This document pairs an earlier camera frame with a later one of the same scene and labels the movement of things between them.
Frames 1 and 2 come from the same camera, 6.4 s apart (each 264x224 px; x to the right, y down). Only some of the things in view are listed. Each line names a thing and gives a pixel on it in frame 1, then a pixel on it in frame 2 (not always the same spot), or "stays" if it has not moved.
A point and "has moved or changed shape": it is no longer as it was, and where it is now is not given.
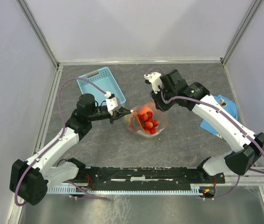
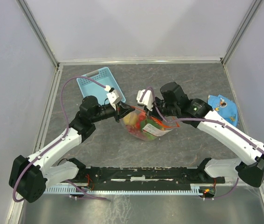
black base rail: (144, 177) stays
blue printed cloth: (228, 105) stays
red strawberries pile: (147, 122) → (135, 130)
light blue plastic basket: (103, 79) stays
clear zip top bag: (146, 120) has moved or changed shape
